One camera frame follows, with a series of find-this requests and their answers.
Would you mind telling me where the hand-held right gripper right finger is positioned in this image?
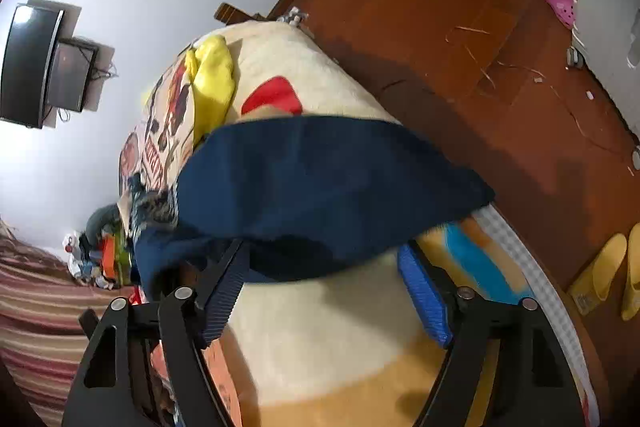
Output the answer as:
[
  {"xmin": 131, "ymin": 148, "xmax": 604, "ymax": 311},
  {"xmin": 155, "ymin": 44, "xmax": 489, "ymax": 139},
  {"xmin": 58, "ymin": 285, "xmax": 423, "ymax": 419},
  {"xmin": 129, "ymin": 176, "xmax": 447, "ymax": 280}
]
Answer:
[{"xmin": 398, "ymin": 241, "xmax": 586, "ymax": 427}]

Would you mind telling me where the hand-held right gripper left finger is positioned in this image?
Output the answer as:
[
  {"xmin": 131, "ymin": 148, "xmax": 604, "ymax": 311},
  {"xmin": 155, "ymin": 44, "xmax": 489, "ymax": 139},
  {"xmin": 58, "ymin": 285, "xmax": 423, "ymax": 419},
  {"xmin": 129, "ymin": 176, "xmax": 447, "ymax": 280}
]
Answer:
[{"xmin": 62, "ymin": 238, "xmax": 252, "ymax": 427}]

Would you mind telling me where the navy patterned sweater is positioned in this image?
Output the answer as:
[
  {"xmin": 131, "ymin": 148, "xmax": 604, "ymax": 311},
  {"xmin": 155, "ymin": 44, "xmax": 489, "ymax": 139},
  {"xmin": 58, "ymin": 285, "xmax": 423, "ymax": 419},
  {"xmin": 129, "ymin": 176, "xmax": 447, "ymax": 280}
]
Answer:
[{"xmin": 129, "ymin": 116, "xmax": 496, "ymax": 303}]

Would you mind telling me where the cream fleece blanket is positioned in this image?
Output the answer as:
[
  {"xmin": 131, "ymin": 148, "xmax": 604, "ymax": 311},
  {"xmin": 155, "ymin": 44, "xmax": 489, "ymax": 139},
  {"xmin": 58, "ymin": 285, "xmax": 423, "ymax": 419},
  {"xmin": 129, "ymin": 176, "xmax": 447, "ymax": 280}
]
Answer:
[{"xmin": 150, "ymin": 21, "xmax": 601, "ymax": 427}]

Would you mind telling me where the green box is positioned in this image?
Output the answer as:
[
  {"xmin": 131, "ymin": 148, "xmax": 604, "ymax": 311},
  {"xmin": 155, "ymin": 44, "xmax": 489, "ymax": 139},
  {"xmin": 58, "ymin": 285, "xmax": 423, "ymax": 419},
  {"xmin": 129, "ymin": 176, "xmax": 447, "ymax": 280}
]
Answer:
[{"xmin": 111, "ymin": 232, "xmax": 134, "ymax": 284}]

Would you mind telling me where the pile of assorted items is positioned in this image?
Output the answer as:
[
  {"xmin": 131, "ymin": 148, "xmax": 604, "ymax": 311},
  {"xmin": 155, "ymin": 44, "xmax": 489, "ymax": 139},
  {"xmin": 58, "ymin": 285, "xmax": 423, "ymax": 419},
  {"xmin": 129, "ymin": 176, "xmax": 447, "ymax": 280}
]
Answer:
[{"xmin": 62, "ymin": 229, "xmax": 136, "ymax": 293}]

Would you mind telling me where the grey bag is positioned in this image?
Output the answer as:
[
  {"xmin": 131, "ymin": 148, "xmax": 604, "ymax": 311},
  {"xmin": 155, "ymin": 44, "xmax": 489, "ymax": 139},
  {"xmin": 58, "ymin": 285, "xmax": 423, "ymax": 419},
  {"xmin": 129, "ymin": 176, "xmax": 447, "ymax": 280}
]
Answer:
[{"xmin": 85, "ymin": 204, "xmax": 121, "ymax": 244}]

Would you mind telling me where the yellow slipper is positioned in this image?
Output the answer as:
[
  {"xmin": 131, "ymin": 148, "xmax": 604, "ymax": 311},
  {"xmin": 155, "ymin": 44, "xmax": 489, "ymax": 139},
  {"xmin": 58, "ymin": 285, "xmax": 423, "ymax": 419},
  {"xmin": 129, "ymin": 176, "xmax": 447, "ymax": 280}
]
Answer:
[
  {"xmin": 567, "ymin": 233, "xmax": 628, "ymax": 315},
  {"xmin": 620, "ymin": 223, "xmax": 640, "ymax": 322}
]

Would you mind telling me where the striped curtain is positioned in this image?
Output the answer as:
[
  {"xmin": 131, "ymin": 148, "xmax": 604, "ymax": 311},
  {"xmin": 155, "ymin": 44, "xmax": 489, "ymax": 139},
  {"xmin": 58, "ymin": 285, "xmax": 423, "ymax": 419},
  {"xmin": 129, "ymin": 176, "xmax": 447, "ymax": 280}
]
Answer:
[{"xmin": 0, "ymin": 217, "xmax": 146, "ymax": 427}]

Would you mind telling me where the printed quilt cover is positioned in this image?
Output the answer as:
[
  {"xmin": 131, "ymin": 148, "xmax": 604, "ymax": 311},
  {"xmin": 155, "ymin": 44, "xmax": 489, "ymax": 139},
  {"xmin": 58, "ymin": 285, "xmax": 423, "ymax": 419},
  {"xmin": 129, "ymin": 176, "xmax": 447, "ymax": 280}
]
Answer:
[{"xmin": 119, "ymin": 49, "xmax": 246, "ymax": 427}]

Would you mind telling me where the yellow cloth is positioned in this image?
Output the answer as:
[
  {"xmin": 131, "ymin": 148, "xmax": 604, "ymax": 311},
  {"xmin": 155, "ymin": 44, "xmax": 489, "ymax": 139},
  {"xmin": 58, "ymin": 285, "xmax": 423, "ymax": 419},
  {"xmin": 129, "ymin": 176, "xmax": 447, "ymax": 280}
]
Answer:
[{"xmin": 142, "ymin": 34, "xmax": 236, "ymax": 148}]

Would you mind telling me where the small black monitor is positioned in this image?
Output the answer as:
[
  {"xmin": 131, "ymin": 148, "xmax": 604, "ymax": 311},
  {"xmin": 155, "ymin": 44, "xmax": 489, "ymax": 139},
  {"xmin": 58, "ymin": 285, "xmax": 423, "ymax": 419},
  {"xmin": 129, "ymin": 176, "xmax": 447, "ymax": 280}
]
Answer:
[{"xmin": 47, "ymin": 38, "xmax": 101, "ymax": 112}]

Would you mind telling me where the small silver metal object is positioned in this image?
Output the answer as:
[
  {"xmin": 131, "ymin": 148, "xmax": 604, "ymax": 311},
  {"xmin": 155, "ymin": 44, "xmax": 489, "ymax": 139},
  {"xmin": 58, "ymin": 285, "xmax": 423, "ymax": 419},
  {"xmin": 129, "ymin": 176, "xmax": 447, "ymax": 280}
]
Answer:
[{"xmin": 277, "ymin": 7, "xmax": 308, "ymax": 28}]

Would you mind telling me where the white wheeled furniture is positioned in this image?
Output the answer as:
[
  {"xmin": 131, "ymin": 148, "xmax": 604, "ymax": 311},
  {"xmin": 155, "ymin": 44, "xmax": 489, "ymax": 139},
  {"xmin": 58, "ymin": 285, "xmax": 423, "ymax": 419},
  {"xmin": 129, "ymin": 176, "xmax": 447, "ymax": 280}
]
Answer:
[{"xmin": 567, "ymin": 0, "xmax": 640, "ymax": 118}]

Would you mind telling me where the wooden bed post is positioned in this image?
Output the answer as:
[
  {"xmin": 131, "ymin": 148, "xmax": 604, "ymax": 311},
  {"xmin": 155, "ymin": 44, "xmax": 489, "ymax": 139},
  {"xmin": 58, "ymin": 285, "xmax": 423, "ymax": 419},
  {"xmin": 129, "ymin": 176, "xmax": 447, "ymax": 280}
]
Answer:
[{"xmin": 214, "ymin": 3, "xmax": 266, "ymax": 25}]

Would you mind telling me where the black wall television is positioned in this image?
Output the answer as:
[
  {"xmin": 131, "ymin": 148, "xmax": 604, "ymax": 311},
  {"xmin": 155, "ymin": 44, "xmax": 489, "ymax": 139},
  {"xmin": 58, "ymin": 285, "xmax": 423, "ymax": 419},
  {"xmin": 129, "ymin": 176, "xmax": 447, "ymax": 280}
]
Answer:
[{"xmin": 0, "ymin": 3, "xmax": 66, "ymax": 128}]

